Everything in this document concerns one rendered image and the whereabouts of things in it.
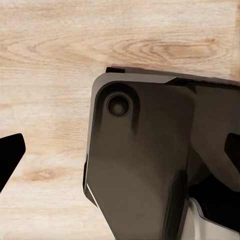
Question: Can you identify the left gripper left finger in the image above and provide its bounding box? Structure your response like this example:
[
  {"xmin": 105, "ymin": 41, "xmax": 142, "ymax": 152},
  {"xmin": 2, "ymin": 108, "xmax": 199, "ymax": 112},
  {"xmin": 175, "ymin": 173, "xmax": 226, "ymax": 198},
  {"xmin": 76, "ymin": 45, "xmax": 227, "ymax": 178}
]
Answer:
[{"xmin": 0, "ymin": 133, "xmax": 26, "ymax": 193}]

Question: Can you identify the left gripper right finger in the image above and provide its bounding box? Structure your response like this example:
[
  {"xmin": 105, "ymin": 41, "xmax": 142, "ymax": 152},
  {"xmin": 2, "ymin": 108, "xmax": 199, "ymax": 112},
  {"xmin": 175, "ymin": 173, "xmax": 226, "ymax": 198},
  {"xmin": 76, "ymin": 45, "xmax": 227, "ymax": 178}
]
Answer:
[{"xmin": 224, "ymin": 133, "xmax": 240, "ymax": 173}]

